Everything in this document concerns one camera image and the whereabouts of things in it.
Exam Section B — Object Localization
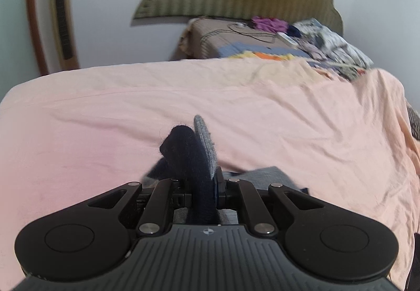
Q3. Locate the navy and grey knit sweater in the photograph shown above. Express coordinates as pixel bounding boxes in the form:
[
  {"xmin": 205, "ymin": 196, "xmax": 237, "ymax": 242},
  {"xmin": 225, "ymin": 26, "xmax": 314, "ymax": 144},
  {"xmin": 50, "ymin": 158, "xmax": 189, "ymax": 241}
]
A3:
[{"xmin": 146, "ymin": 115, "xmax": 321, "ymax": 233}]

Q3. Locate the pile of light clothes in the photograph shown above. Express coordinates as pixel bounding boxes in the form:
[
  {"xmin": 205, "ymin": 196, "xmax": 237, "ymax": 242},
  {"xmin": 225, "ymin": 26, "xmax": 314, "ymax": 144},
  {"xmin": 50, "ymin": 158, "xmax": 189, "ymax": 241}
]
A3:
[{"xmin": 288, "ymin": 18, "xmax": 374, "ymax": 81}]

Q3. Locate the pink bed blanket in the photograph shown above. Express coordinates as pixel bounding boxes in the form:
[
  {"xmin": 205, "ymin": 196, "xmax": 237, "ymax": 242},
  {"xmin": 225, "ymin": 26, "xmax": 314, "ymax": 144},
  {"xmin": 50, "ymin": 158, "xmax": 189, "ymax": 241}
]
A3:
[{"xmin": 1, "ymin": 58, "xmax": 419, "ymax": 290}]

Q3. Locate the colourful striped cloth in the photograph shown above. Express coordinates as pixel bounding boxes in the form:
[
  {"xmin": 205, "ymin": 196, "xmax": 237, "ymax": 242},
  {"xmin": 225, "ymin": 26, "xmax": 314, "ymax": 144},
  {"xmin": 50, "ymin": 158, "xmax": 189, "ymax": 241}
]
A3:
[{"xmin": 218, "ymin": 42, "xmax": 311, "ymax": 62}]

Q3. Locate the black patterned fabric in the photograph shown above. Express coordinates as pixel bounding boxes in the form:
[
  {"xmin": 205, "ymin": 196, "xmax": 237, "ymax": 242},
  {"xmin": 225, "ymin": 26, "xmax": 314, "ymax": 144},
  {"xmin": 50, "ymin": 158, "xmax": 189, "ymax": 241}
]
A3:
[{"xmin": 406, "ymin": 102, "xmax": 420, "ymax": 141}]

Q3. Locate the white remote control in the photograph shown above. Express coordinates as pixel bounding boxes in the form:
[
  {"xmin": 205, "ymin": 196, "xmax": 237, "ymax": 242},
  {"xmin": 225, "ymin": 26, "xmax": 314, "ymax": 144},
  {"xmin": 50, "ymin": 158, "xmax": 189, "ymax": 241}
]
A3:
[{"xmin": 277, "ymin": 32, "xmax": 298, "ymax": 48}]

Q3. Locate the brown patterned pillow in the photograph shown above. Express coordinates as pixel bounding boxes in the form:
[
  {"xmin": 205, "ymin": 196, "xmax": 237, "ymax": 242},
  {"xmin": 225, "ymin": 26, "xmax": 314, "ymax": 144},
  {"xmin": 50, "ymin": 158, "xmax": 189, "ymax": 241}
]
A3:
[{"xmin": 179, "ymin": 17, "xmax": 296, "ymax": 59}]

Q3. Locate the purple garment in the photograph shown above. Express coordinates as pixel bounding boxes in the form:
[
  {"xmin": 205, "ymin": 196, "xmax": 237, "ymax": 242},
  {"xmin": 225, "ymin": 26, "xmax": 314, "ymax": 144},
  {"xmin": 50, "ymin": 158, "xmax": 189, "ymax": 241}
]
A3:
[{"xmin": 251, "ymin": 17, "xmax": 289, "ymax": 34}]

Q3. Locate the gold tower fan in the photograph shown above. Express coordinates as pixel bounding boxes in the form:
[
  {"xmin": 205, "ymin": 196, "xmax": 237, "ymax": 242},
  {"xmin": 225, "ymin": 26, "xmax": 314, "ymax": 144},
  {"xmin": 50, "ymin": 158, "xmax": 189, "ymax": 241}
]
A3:
[{"xmin": 50, "ymin": 0, "xmax": 80, "ymax": 70}]

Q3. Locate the brown wooden door frame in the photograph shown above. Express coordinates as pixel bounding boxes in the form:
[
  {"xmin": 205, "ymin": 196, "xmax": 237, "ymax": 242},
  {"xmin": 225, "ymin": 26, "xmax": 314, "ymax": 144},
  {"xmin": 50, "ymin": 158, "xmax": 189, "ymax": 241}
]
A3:
[{"xmin": 26, "ymin": 0, "xmax": 49, "ymax": 76}]

